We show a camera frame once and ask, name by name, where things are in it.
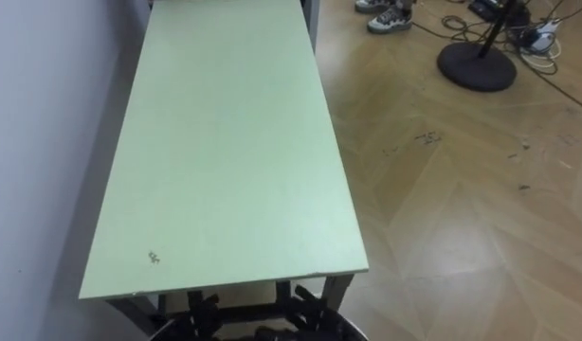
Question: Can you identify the white coiled cable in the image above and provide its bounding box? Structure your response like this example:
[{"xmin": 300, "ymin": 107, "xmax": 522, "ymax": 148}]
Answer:
[{"xmin": 517, "ymin": 39, "xmax": 563, "ymax": 76}]

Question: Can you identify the black round base stand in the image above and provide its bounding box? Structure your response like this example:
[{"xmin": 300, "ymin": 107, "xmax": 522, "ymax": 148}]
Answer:
[{"xmin": 436, "ymin": 0, "xmax": 518, "ymax": 93}]

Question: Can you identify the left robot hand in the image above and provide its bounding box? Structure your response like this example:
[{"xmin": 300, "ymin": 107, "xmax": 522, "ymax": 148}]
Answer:
[{"xmin": 186, "ymin": 290, "xmax": 224, "ymax": 340}]

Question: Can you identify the robot body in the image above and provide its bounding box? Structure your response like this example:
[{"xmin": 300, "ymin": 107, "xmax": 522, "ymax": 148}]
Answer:
[{"xmin": 148, "ymin": 308, "xmax": 369, "ymax": 341}]

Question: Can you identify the white power strip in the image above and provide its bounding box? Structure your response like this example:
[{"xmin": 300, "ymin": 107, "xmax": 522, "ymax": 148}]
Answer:
[{"xmin": 526, "ymin": 18, "xmax": 563, "ymax": 55}]

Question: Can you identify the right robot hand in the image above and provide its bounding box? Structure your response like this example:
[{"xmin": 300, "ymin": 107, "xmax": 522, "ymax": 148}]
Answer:
[{"xmin": 284, "ymin": 283, "xmax": 343, "ymax": 334}]

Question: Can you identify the pale green top desk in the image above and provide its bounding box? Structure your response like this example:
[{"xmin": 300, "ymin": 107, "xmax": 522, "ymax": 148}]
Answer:
[{"xmin": 78, "ymin": 0, "xmax": 370, "ymax": 335}]

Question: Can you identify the grey furniture panel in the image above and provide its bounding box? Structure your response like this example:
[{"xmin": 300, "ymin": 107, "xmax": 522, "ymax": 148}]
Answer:
[{"xmin": 300, "ymin": 0, "xmax": 321, "ymax": 54}]

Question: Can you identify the black device box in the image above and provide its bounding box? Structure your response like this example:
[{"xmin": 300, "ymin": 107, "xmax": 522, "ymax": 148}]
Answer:
[{"xmin": 467, "ymin": 0, "xmax": 506, "ymax": 23}]

